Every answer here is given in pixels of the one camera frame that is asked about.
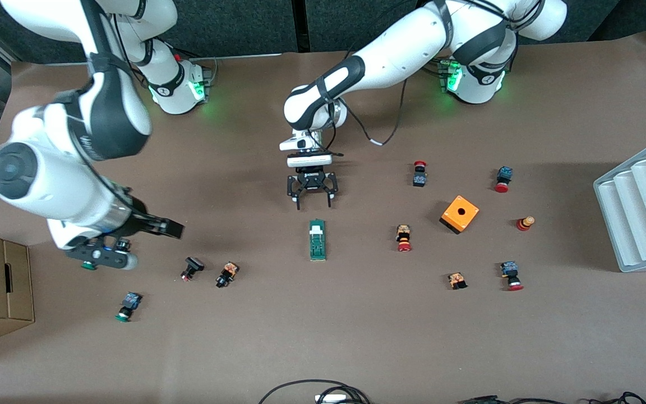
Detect green terminal block rail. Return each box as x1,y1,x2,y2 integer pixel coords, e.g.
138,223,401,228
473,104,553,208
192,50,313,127
308,219,327,261

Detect black red push button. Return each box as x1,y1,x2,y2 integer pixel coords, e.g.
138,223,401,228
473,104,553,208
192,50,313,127
181,256,205,282

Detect black orange push button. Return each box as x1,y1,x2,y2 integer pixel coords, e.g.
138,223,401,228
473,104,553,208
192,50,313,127
215,261,239,288

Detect orange button box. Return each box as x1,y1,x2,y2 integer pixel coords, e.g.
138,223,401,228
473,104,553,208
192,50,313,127
440,195,479,235

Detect brown paper table cover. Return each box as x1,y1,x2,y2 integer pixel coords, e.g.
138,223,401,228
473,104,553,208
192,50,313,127
0,31,646,404

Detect red button blue base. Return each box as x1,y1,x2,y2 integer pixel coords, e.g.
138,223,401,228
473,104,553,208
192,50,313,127
500,261,524,292
494,166,514,194

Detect grey ridged tray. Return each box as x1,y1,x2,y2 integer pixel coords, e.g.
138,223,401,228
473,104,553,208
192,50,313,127
593,134,646,273

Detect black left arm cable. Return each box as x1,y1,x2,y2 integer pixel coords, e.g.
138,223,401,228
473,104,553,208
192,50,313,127
329,49,409,148

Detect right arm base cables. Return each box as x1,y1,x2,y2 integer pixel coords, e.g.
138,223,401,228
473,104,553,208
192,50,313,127
174,52,220,86

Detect black looped cable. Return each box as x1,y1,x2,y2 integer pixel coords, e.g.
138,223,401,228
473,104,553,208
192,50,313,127
259,379,371,404

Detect black thin cables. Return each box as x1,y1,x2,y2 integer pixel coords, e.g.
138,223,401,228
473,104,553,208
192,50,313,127
458,392,646,404

